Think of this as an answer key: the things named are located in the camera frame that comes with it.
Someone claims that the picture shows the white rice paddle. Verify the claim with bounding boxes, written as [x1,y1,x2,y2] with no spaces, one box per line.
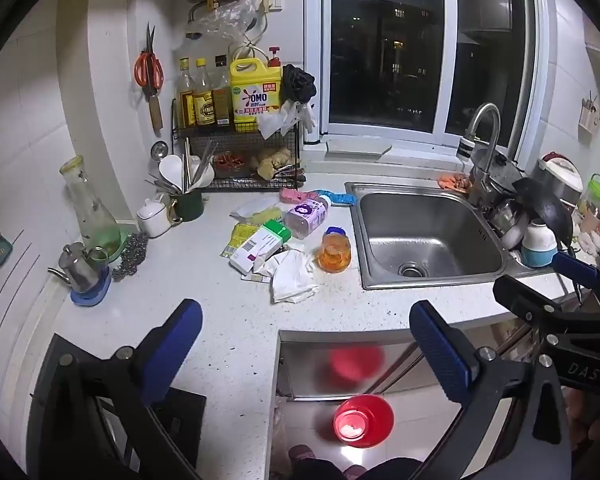
[158,155,183,186]

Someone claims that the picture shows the steel cutlery bunch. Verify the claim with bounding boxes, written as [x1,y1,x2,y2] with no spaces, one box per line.
[145,175,181,196]

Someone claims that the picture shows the black plastic bag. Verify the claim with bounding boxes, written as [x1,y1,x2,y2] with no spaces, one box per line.
[281,63,317,106]

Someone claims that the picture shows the dark vinegar bottle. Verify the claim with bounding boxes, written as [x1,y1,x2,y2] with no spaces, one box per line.
[212,52,233,126]

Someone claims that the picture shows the ginger root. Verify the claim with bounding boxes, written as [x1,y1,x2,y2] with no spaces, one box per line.
[251,147,293,180]

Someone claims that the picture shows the blue coaster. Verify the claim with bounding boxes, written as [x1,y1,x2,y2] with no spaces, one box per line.
[70,267,112,307]

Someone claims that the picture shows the purple label plastic bottle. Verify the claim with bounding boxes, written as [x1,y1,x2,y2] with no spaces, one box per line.
[283,195,332,240]

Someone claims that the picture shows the clear plastic bag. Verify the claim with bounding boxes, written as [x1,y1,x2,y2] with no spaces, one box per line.
[195,0,261,41]

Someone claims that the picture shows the white soup spoon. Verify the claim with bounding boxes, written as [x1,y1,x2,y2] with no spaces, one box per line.
[190,157,216,188]

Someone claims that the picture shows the white plastic gloves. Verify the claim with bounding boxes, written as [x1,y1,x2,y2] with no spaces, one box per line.
[256,100,318,141]

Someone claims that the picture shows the snack packets pile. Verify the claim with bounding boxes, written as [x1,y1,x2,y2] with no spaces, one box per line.
[275,165,308,183]

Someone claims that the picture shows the stack of dishes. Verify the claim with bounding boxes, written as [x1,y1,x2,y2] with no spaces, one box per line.
[490,200,528,251]

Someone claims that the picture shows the steel pot with lid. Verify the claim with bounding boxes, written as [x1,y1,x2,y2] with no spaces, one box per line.
[472,147,523,196]

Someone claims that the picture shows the steel oil pot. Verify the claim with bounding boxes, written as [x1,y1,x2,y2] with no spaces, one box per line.
[47,241,103,295]

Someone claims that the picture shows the black wok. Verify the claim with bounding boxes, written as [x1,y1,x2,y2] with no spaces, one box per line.
[512,177,576,251]

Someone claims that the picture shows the white ceramic sugar pot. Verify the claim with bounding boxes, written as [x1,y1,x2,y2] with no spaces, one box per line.
[136,197,173,238]

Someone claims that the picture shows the glass carafe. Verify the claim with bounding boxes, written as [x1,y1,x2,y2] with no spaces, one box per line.
[59,155,123,263]

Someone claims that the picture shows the white rice cooker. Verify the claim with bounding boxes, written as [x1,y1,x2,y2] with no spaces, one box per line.
[530,152,584,206]

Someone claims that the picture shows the yellow detergent jug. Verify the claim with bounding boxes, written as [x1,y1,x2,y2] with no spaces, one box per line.
[229,46,284,133]

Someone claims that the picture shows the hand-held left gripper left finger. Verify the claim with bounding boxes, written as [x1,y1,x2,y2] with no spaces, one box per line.
[27,299,203,480]

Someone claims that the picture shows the white tissue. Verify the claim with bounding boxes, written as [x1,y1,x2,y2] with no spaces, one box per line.
[269,249,320,305]

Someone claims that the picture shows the white framed window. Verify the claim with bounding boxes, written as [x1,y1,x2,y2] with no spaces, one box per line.
[304,0,551,161]

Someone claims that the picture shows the white cutting board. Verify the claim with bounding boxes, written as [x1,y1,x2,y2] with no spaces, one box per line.
[325,139,393,157]

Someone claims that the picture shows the wooden handled knife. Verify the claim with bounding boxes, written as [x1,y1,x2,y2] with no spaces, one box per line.
[147,87,163,136]

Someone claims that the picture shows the printed cardboard medicine box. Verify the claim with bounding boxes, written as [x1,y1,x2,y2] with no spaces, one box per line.
[228,221,292,275]

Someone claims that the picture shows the blue plastic packet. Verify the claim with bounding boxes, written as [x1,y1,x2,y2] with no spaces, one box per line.
[317,188,357,207]

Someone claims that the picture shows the white and blue cup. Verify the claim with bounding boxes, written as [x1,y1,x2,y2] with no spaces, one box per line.
[521,218,558,268]

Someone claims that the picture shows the bundle of chopsticks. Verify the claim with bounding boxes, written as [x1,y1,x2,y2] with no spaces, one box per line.
[182,137,218,193]

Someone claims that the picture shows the green lidded container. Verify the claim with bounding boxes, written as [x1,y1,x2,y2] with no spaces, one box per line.
[577,173,600,216]

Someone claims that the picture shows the wall mounted utensil holder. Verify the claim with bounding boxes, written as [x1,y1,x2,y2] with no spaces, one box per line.
[578,91,600,133]

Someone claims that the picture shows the steel wool scrubber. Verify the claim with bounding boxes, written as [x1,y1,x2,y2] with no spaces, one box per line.
[111,231,151,278]

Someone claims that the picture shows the glass bowl of dried chillies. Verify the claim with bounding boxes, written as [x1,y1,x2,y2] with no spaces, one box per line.
[212,150,248,178]

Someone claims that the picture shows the orange handled scissors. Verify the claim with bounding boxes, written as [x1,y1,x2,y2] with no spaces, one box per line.
[133,22,165,96]

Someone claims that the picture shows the green enamel mug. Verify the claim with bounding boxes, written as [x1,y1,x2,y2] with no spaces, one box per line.
[167,190,204,223]

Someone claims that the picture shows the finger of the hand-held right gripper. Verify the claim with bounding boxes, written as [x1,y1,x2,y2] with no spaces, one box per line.
[552,251,600,311]
[493,274,588,333]

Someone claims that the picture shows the orange plastic jar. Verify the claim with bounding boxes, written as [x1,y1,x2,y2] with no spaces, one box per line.
[317,232,352,274]

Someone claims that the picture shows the stainless steel sink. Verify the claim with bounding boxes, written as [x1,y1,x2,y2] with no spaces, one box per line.
[344,181,556,291]

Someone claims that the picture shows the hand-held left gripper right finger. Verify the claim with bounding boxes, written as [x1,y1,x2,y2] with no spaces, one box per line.
[409,301,576,480]

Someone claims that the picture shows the steel faucet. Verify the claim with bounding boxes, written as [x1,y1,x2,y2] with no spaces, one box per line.
[456,102,503,206]

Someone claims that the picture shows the yellow label sauce bottle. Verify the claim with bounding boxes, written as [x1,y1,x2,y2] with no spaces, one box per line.
[194,58,217,127]

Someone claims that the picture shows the pink plastic packet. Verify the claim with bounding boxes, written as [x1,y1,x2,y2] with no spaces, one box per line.
[279,186,321,203]

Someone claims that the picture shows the tall clear oil bottle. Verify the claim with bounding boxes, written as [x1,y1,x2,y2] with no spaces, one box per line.
[176,57,197,128]

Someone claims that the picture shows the person's leg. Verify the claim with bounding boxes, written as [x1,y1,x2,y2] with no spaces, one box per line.
[325,455,426,480]

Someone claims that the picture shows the black wire rack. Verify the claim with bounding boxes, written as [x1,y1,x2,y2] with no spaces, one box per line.
[171,99,303,192]

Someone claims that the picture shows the orange dish cloth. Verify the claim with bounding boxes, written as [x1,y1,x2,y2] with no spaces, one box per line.
[436,171,473,193]

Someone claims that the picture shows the red trash bin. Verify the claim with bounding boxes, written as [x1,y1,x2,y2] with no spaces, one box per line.
[333,394,396,450]

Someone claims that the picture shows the yellow foil packet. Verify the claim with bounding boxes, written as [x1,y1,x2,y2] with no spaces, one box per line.
[222,222,261,260]

